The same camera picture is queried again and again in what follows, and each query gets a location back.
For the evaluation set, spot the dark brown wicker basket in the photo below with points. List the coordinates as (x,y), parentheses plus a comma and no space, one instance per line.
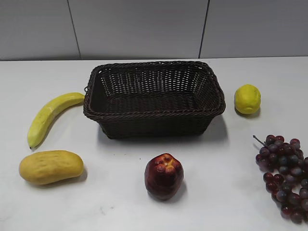
(153,99)

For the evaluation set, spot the purple grape bunch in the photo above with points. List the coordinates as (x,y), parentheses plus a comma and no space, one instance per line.
(285,175)

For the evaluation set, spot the red apple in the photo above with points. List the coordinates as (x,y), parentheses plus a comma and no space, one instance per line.
(163,176)

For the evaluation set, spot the yellow lemon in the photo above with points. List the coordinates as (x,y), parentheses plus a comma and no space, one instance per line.
(247,99)

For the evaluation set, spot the yellow banana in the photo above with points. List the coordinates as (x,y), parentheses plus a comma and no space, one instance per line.
(47,114)

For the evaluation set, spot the yellow mango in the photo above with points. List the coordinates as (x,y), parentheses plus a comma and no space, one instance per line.
(47,167)

